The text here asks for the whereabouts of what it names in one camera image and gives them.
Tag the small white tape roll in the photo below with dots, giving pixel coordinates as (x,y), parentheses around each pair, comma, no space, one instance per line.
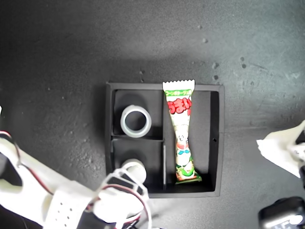
(137,167)

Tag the black compartment tray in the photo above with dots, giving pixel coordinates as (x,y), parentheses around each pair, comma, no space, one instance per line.
(205,143)

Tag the green printed snack bar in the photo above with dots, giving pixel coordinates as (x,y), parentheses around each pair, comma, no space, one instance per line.
(182,133)

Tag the large white tape roll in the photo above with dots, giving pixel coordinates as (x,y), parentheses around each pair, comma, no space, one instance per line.
(124,127)

